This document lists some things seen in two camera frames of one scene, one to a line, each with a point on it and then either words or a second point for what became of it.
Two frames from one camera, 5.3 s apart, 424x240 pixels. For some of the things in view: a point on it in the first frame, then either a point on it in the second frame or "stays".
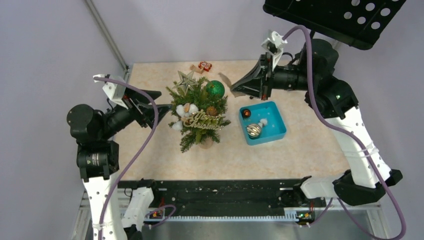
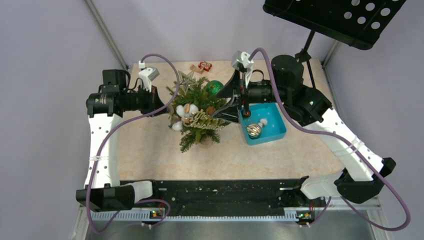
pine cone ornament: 211,111 stays
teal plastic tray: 262,122 stays
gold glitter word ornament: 201,119 stays
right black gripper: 254,87 → 235,83
